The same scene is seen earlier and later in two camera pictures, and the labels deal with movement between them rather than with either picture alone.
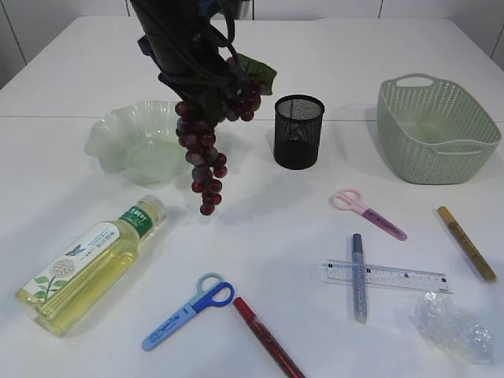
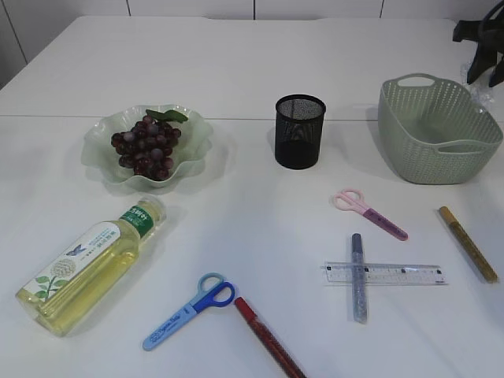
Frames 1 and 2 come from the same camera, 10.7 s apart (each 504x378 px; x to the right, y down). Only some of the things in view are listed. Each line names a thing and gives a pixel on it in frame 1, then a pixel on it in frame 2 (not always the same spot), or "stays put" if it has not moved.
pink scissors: x=352 y=199 stays put
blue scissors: x=213 y=290 stays put
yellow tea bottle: x=56 y=300 stays put
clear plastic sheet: x=452 y=328 -> x=479 y=87
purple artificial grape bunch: x=196 y=137 -> x=146 y=148
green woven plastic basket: x=434 y=131 stays put
